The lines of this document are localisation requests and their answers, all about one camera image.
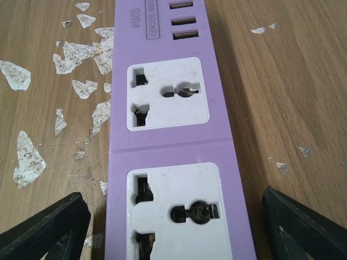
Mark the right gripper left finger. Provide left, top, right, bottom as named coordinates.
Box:
left=1, top=192, right=91, bottom=259

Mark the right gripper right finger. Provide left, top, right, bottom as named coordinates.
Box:
left=261, top=186, right=346, bottom=259

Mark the purple power strip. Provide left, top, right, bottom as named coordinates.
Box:
left=105, top=1, right=256, bottom=259

